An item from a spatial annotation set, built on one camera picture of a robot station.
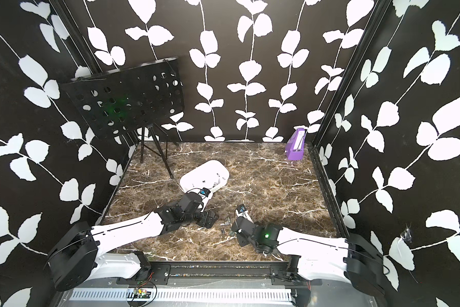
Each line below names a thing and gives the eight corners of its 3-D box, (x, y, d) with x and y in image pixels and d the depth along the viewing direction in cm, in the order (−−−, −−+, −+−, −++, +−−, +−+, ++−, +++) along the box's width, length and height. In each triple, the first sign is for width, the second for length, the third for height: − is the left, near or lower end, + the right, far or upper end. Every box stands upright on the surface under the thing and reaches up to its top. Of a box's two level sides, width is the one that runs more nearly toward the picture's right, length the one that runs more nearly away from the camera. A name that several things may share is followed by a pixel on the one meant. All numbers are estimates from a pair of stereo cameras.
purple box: (287, 160, 115) (294, 139, 101) (284, 148, 121) (291, 127, 108) (300, 160, 115) (310, 139, 102) (297, 149, 121) (305, 127, 108)
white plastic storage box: (189, 201, 97) (187, 196, 92) (179, 182, 104) (176, 176, 99) (231, 179, 106) (231, 172, 101) (218, 162, 113) (217, 156, 108)
